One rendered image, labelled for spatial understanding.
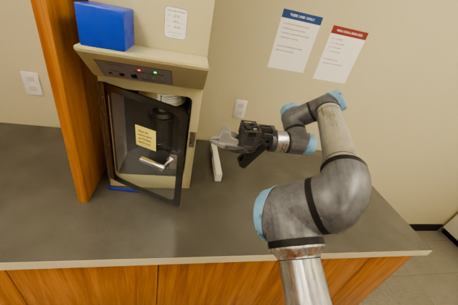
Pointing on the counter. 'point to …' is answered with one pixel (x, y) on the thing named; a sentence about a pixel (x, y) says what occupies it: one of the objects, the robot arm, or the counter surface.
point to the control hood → (180, 75)
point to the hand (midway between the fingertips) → (212, 141)
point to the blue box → (104, 25)
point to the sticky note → (146, 137)
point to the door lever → (156, 163)
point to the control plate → (135, 72)
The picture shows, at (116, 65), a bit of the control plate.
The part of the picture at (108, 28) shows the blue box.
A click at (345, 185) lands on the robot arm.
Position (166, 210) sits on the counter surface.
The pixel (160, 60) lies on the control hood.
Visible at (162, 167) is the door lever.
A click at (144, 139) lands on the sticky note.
